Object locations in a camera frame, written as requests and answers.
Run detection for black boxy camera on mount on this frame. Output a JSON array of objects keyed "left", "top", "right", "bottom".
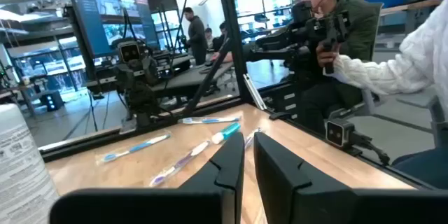
[{"left": 325, "top": 118, "right": 391, "bottom": 166}]

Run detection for teal mouthwash bottle white cap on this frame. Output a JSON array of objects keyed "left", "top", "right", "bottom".
[{"left": 211, "top": 122, "right": 242, "bottom": 145}]

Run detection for person's hand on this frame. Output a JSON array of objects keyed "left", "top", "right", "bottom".
[{"left": 316, "top": 40, "right": 342, "bottom": 69}]

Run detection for person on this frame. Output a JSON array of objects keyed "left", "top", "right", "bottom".
[
  {"left": 295, "top": 0, "right": 382, "bottom": 136},
  {"left": 323, "top": 0, "right": 448, "bottom": 190},
  {"left": 182, "top": 6, "right": 208, "bottom": 66},
  {"left": 212, "top": 21, "right": 228, "bottom": 53},
  {"left": 204, "top": 27, "right": 215, "bottom": 50}
]

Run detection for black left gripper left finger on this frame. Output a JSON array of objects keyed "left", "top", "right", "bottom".
[{"left": 48, "top": 132, "right": 245, "bottom": 224}]

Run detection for large computer monitor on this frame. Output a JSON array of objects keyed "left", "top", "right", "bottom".
[{"left": 62, "top": 0, "right": 160, "bottom": 59}]

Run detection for dark grey desk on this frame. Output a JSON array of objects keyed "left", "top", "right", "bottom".
[{"left": 150, "top": 54, "right": 235, "bottom": 99}]

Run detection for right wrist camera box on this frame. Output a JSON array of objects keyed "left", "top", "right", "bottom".
[{"left": 117, "top": 40, "right": 143, "bottom": 64}]

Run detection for black box with blue lights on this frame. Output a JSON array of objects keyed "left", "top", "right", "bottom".
[{"left": 38, "top": 90, "right": 66, "bottom": 112}]

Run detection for black drawer unit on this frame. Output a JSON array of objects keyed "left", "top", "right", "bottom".
[{"left": 271, "top": 83, "right": 298, "bottom": 120}]

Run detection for silver aluminium bar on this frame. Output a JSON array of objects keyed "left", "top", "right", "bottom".
[{"left": 243, "top": 73, "right": 269, "bottom": 111}]

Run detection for white wipes canister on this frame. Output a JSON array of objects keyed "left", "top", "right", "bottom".
[{"left": 0, "top": 103, "right": 60, "bottom": 224}]

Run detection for purple toothbrush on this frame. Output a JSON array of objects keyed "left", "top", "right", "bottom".
[
  {"left": 244, "top": 127, "right": 263, "bottom": 151},
  {"left": 148, "top": 139, "right": 212, "bottom": 188}
]

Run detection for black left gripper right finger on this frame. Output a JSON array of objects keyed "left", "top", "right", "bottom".
[{"left": 253, "top": 132, "right": 448, "bottom": 224}]

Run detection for blue toothbrush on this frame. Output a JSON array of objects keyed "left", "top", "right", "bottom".
[
  {"left": 94, "top": 132, "right": 173, "bottom": 166},
  {"left": 177, "top": 114, "right": 242, "bottom": 125}
]

